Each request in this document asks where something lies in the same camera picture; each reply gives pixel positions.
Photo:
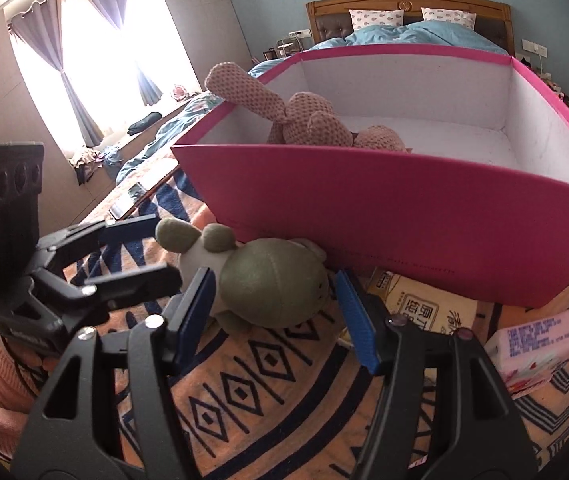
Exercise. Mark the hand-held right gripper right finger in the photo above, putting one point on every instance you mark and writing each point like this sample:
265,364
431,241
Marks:
354,310

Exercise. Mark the green plush frog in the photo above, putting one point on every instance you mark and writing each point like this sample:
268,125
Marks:
269,280

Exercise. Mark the wooden headboard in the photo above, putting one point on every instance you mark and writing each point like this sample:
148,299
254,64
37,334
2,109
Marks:
334,15

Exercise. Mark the white wall socket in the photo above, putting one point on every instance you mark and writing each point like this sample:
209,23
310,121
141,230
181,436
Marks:
533,48

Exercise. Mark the pile of clothes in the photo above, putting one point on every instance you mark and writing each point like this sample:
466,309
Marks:
92,162

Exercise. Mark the blue duvet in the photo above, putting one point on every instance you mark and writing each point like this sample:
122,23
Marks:
404,35

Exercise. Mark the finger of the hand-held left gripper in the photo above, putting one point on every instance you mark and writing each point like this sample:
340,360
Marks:
134,282
129,230

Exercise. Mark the white dotted pillow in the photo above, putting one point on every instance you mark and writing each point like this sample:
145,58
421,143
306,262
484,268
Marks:
449,17
374,20

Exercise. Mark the black pouch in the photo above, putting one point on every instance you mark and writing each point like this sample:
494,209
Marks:
144,122

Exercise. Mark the pink floral tissue pack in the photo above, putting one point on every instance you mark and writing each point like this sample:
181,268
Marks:
534,350

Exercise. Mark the orange patterned blanket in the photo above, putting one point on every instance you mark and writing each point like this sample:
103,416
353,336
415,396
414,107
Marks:
274,385

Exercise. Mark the pink knitted plush rabbit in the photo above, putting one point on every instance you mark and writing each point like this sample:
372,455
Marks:
309,120

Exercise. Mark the purple curtain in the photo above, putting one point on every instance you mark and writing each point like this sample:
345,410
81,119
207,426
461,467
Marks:
109,5
49,45

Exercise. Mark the pink cardboard box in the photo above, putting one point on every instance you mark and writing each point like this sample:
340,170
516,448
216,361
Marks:
364,220

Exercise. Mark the smartphone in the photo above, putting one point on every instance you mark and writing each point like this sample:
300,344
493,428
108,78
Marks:
137,190
124,207

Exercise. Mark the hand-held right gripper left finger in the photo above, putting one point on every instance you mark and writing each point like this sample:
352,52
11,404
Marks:
197,305

